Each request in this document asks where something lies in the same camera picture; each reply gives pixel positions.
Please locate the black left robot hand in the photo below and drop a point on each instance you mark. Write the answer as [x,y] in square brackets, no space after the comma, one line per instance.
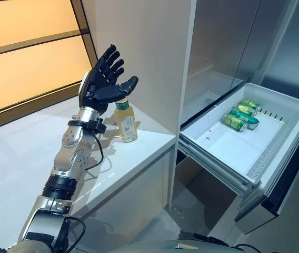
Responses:
[99,87]

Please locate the yellow tea bottle green label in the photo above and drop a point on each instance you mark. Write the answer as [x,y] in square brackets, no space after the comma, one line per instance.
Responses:
[127,126]

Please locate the stainless steel fridge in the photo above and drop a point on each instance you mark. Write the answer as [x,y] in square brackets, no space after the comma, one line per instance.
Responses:
[218,39]

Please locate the white fridge drawer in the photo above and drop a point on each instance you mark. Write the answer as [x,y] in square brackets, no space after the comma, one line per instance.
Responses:
[231,147]

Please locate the white tall cabinet panel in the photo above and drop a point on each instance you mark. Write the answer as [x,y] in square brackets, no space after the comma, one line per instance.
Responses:
[144,39]

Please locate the white counter cabinet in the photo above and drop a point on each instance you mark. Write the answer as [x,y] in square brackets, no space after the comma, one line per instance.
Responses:
[139,184]

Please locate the lime green drink can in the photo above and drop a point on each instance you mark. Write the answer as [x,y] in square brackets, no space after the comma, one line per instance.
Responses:
[233,121]
[249,105]

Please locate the dark green drink can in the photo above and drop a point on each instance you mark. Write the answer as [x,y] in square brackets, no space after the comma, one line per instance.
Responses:
[252,122]

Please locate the grey robot torso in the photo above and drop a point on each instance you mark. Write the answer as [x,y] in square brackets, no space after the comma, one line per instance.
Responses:
[178,249]

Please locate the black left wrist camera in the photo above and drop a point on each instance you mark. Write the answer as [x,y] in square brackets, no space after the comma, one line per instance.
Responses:
[98,126]

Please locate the amber window with dark frame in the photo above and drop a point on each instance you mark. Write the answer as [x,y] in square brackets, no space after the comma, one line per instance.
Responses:
[20,66]

